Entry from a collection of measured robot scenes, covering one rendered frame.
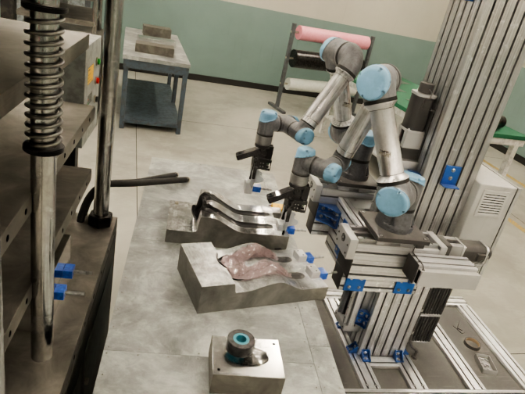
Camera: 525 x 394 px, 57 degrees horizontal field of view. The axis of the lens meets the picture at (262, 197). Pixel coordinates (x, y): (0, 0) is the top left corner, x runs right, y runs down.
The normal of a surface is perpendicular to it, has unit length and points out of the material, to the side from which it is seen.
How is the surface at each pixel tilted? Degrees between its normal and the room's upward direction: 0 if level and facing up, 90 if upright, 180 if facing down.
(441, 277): 90
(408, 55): 90
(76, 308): 0
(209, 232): 90
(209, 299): 90
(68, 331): 0
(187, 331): 0
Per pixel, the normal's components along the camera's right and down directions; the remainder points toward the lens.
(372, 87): -0.54, 0.14
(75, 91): 0.11, 0.44
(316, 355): 0.19, -0.89
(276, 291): 0.40, 0.46
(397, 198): -0.50, 0.39
